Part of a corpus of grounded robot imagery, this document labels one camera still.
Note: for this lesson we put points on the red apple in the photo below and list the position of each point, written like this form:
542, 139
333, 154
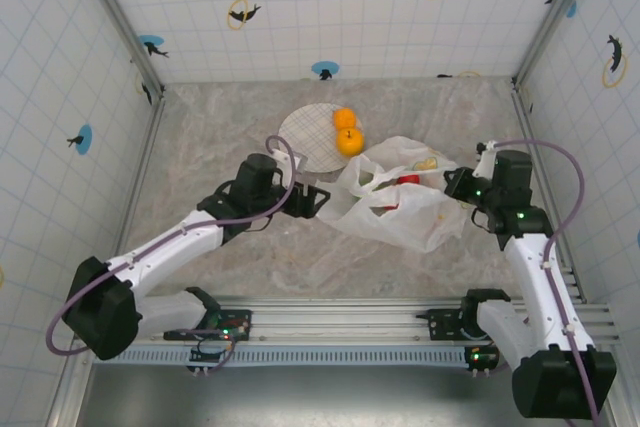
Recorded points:
408, 179

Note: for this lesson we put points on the white lemon-print plastic bag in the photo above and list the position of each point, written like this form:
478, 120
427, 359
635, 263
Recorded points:
415, 217

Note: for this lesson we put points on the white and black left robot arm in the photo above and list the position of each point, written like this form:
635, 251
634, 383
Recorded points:
165, 247

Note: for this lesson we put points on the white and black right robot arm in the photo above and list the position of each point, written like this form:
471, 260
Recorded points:
535, 277

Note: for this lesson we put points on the yellow apple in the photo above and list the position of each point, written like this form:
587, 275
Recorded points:
350, 143

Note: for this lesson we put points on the round white grid-pattern plate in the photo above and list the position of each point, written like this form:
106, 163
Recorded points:
305, 137

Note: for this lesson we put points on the orange mandarin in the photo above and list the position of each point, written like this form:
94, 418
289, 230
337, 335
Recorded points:
345, 118

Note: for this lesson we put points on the controller board with green light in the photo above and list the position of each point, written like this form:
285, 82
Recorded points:
482, 357
235, 327

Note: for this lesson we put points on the grey metal panel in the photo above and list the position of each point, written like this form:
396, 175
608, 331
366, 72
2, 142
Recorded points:
300, 397

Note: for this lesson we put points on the aluminium frame side rail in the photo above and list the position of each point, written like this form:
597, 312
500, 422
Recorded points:
537, 122
145, 167

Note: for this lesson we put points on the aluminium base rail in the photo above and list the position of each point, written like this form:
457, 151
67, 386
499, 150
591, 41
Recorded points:
330, 314

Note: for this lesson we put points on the aluminium frame post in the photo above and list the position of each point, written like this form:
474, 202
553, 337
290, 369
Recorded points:
555, 17
120, 22

